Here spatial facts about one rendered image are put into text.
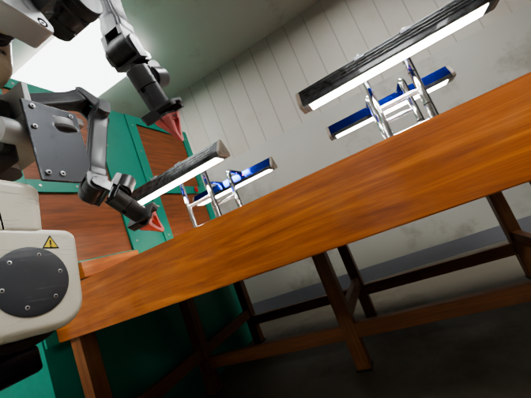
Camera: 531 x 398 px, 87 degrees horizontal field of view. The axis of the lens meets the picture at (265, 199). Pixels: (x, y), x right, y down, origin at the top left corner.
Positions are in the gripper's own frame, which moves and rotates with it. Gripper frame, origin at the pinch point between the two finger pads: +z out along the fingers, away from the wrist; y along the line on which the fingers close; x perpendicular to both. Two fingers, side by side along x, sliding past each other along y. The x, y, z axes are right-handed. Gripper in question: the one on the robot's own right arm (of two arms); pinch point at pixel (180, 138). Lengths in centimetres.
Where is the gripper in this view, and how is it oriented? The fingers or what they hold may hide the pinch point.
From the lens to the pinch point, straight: 81.6
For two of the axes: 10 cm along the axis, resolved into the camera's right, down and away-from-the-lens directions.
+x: -1.4, 4.1, -9.0
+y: -8.7, 3.9, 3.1
